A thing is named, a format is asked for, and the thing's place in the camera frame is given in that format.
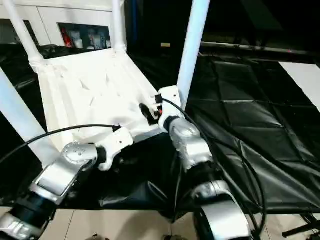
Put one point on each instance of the grey left robot foot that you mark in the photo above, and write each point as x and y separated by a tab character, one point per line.
93	237

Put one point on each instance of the black work mat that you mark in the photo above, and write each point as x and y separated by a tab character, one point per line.
250	125

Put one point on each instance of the white glass-door cabinet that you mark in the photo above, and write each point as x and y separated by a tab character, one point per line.
50	15

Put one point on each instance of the white flat board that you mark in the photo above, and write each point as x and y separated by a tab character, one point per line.
303	80

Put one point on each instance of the dark metal rod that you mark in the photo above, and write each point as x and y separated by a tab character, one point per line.
250	47

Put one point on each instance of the white plastic table top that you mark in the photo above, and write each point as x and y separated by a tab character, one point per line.
87	87

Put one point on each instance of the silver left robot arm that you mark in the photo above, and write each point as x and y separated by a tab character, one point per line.
62	162

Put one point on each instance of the black case with gold label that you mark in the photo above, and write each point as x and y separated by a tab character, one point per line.
155	25

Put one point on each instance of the black metal stand leg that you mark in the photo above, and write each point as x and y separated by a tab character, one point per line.
300	230

